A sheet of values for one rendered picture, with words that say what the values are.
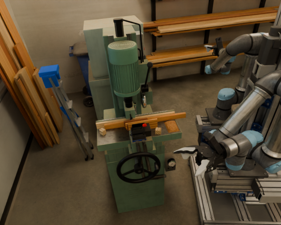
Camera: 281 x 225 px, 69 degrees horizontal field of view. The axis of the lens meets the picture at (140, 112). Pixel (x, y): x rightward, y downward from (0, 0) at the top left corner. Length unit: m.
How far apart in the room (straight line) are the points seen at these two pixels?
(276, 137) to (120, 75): 0.88
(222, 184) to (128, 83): 0.90
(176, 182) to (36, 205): 1.43
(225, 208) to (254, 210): 0.22
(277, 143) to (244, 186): 0.50
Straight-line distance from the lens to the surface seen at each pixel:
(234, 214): 1.98
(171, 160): 1.56
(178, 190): 2.24
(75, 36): 3.66
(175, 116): 1.56
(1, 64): 2.48
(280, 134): 1.16
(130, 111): 1.40
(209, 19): 3.59
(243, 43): 1.54
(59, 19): 3.63
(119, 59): 1.19
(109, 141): 1.43
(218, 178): 1.46
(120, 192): 1.85
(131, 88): 1.27
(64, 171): 2.60
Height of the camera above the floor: 1.87
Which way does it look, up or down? 36 degrees down
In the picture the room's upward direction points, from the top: 4 degrees counter-clockwise
